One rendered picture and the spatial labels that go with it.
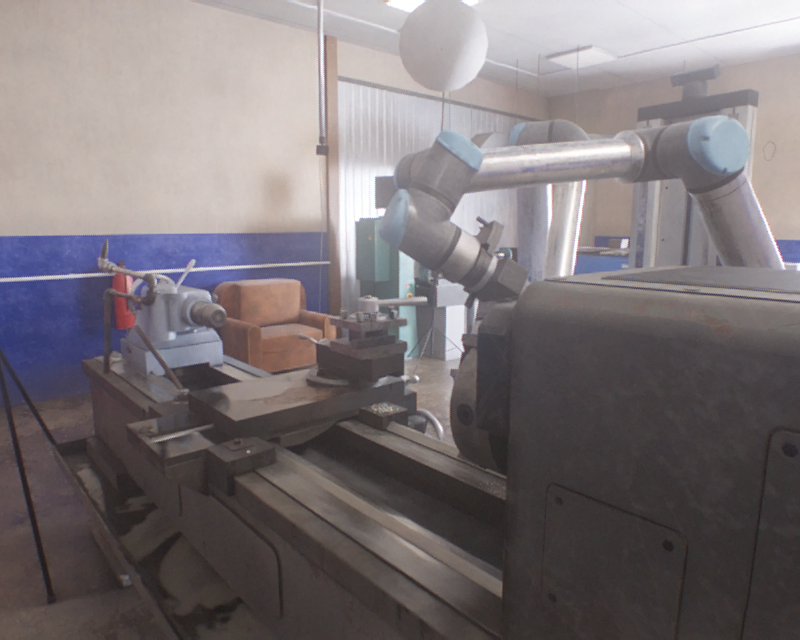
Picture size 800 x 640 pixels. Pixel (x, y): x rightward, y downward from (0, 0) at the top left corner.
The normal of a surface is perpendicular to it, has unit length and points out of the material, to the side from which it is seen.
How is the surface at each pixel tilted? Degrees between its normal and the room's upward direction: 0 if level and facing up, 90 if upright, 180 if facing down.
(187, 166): 90
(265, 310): 100
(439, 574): 0
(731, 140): 84
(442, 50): 120
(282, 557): 90
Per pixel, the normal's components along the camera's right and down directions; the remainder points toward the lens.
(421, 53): -0.37, 0.62
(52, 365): 0.66, 0.12
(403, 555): 0.00, -0.99
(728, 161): 0.25, 0.05
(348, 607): -0.75, 0.11
